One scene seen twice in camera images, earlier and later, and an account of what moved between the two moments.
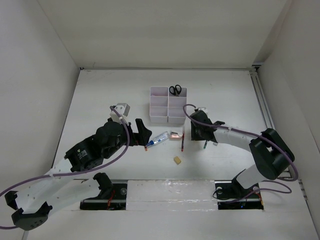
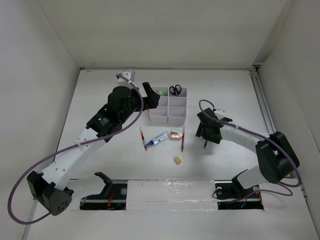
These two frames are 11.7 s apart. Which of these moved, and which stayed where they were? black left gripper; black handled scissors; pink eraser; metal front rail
Moved: black left gripper
Stayed: metal front rail; black handled scissors; pink eraser
